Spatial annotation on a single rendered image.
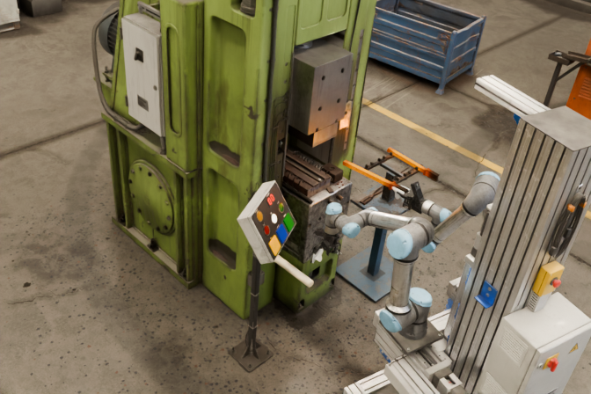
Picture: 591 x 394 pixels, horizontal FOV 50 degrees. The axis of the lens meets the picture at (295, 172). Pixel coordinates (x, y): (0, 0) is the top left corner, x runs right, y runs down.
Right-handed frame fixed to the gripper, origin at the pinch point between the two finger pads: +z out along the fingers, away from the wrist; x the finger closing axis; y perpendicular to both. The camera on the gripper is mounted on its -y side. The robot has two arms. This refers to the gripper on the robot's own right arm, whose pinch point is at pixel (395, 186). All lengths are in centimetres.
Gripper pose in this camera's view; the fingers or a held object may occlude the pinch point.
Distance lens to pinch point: 352.1
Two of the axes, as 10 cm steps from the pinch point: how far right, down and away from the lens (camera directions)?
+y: -0.4, 8.3, 5.5
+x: 7.0, -3.7, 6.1
